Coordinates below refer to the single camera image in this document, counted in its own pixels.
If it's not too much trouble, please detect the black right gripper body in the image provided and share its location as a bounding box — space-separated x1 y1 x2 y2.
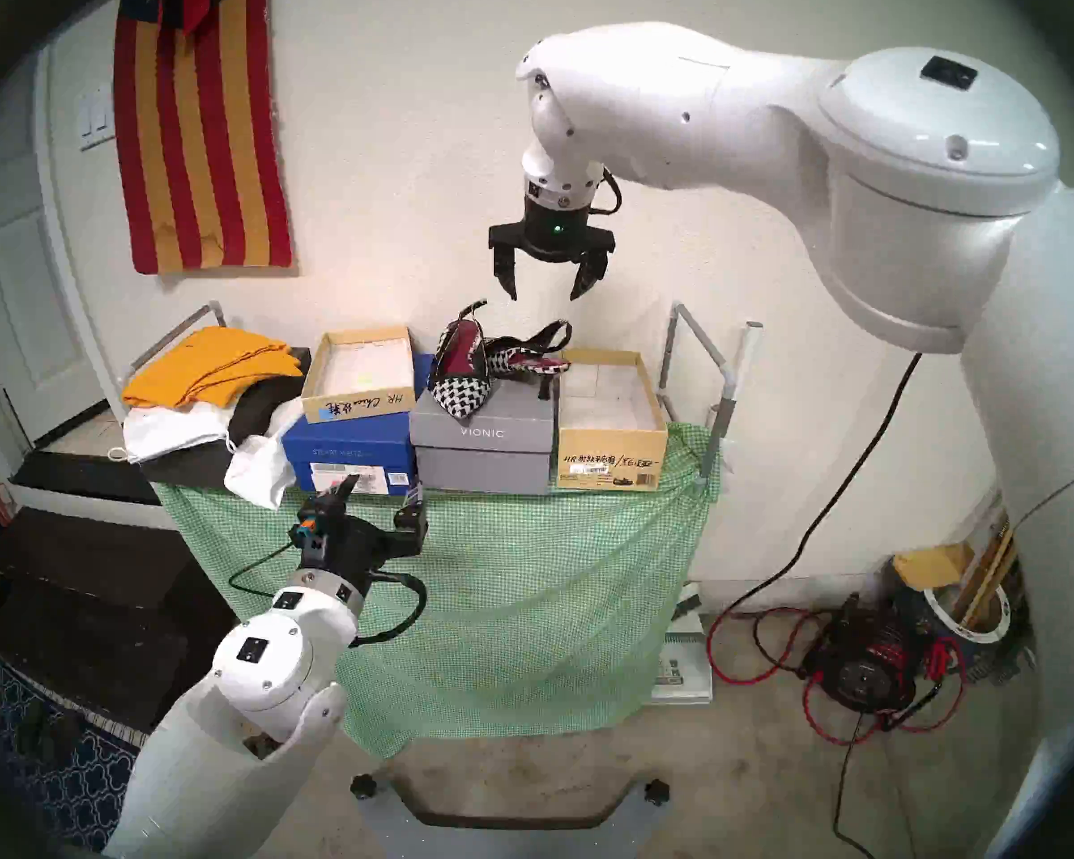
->
488 193 617 265

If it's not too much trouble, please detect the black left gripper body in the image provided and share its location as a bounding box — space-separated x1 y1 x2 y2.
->
298 515 430 591

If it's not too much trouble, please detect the houndstooth slingback heel shoe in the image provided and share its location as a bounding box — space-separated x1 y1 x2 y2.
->
483 320 574 400
427 299 493 421

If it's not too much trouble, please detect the tan shoe box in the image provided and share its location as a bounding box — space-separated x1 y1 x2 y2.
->
555 347 669 493

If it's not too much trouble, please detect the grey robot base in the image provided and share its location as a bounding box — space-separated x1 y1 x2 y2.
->
349 772 672 859

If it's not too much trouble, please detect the blue Stuart Weitzman shoe box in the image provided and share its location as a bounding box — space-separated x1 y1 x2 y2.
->
282 354 430 496

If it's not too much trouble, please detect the grey Vionic shoe box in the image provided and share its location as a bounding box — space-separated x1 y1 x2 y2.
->
409 344 558 496

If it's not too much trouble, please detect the small tan open box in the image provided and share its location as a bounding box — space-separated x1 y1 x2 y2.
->
301 325 417 425

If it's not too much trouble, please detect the black flat box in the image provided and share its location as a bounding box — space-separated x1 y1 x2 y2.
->
139 347 312 489

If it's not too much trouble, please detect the white cloth dust bag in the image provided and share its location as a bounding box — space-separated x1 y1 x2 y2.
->
224 401 305 509

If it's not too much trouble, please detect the green checked tablecloth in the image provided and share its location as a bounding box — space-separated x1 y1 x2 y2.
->
152 423 724 760

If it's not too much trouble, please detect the orange folded cloth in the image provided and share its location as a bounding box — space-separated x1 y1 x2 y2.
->
122 326 292 411

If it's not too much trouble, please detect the white device under table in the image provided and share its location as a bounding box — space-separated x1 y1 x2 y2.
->
649 584 714 706

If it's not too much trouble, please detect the dark slipper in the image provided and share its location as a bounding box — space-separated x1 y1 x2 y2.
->
18 705 55 761
45 710 86 769

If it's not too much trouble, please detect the blue patterned rug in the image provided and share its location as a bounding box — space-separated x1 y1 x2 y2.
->
0 656 149 854

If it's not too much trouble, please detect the white panel door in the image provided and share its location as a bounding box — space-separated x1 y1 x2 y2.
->
0 52 108 447

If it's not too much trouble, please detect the tan block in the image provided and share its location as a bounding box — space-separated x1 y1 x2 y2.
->
892 544 976 594

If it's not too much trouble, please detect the bundle of wooden sticks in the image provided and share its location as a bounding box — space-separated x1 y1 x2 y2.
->
953 499 1030 634

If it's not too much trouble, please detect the blue white bucket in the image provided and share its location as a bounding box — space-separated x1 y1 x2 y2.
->
895 584 1012 670

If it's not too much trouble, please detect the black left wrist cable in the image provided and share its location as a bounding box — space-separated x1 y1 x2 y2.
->
228 544 429 649

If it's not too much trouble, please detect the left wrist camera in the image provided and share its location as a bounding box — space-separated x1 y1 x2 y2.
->
288 495 343 545

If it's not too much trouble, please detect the white drawstring dust bag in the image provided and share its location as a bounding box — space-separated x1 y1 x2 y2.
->
107 401 234 464

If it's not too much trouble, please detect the grey cart handle frame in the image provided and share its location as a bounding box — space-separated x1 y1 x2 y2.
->
125 301 229 384
658 301 739 487

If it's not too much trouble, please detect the black power cord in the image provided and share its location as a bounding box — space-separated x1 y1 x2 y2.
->
712 352 923 617

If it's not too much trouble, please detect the red yellow striped wall hanging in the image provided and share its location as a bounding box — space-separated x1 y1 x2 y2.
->
114 0 294 275

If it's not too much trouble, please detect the white light switch plate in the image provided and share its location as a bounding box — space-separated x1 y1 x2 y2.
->
73 83 117 151

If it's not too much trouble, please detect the black red cable reel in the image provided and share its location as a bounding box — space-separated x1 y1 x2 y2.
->
805 593 918 715

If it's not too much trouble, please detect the thin black floor cable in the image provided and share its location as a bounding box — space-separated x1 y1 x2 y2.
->
831 710 878 859

